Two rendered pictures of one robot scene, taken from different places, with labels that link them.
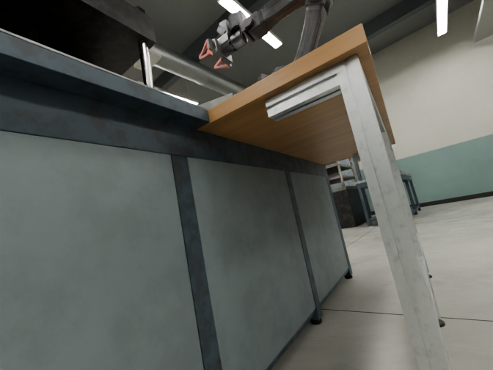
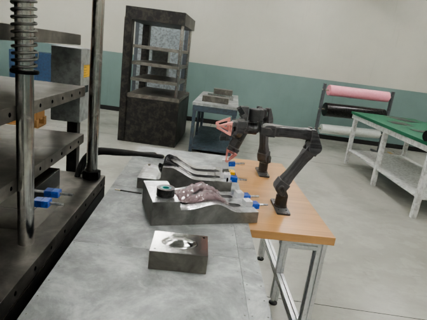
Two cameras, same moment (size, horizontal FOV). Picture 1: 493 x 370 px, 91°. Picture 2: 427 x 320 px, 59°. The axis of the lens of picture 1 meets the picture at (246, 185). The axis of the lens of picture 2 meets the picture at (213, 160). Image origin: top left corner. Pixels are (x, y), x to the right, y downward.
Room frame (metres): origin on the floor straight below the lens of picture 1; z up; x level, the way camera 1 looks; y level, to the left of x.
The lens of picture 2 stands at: (-0.50, 1.15, 1.53)
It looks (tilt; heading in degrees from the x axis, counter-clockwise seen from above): 16 degrees down; 323
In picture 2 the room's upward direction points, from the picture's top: 7 degrees clockwise
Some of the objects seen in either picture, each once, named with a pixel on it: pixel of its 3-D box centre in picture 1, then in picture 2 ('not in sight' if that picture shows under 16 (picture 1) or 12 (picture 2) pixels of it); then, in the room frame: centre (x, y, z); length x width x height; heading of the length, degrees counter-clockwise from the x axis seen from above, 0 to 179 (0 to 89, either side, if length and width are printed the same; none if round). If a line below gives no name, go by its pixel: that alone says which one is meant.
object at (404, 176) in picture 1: (390, 194); (215, 117); (4.87, -2.77, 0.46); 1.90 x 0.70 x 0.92; 142
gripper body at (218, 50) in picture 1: (227, 48); (239, 127); (0.92, -0.03, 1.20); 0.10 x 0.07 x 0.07; 147
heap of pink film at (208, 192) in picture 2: not in sight; (201, 192); (0.87, 0.19, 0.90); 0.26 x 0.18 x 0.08; 74
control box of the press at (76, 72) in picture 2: not in sight; (72, 170); (1.77, 0.53, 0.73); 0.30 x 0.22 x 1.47; 147
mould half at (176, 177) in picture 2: not in sight; (185, 173); (1.21, 0.06, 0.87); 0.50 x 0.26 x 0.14; 57
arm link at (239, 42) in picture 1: (238, 38); (251, 127); (0.89, -0.09, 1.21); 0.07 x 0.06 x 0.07; 57
